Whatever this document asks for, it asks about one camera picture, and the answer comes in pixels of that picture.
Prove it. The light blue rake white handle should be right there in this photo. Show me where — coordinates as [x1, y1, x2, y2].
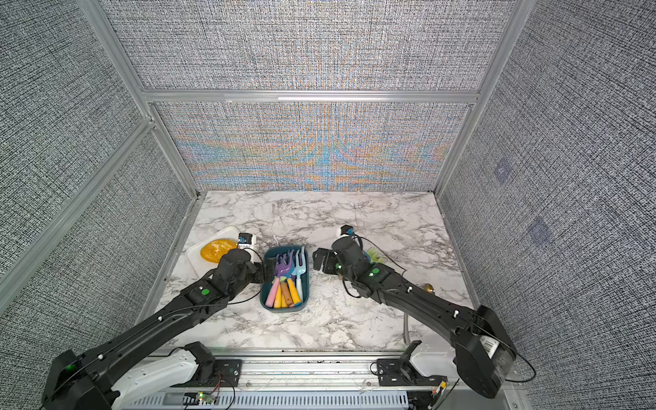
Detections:
[293, 246, 307, 304]

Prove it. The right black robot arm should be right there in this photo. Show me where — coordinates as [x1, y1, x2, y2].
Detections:
[313, 237, 518, 399]

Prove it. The white rectangular tray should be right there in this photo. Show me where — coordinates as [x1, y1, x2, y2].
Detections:
[186, 227, 240, 278]

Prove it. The teal plastic storage box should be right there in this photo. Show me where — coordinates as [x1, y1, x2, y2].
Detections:
[260, 245, 310, 313]

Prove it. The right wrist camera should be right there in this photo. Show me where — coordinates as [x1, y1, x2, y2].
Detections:
[338, 225, 356, 239]

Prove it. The aluminium front rail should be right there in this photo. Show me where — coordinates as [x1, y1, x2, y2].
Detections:
[210, 348, 401, 392]

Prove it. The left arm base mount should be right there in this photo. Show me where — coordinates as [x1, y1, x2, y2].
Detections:
[175, 342, 243, 387]

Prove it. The blue rake yellow handle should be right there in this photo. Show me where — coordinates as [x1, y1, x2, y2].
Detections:
[273, 287, 282, 309]

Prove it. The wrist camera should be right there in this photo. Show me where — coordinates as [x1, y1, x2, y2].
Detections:
[237, 232, 256, 249]
[338, 225, 356, 239]

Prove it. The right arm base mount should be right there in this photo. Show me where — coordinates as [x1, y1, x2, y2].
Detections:
[372, 340, 448, 387]

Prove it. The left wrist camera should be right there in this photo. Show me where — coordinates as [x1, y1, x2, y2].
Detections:
[237, 232, 256, 249]

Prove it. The blue fork yellow handle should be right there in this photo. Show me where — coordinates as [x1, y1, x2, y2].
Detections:
[286, 278, 302, 306]

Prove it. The green rake yellow handle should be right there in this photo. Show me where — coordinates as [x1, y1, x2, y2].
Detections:
[367, 247, 385, 263]

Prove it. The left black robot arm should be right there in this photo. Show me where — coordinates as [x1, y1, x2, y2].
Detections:
[41, 249, 273, 409]

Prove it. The green rake brown handle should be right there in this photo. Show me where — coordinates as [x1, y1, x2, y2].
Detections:
[279, 277, 293, 309]

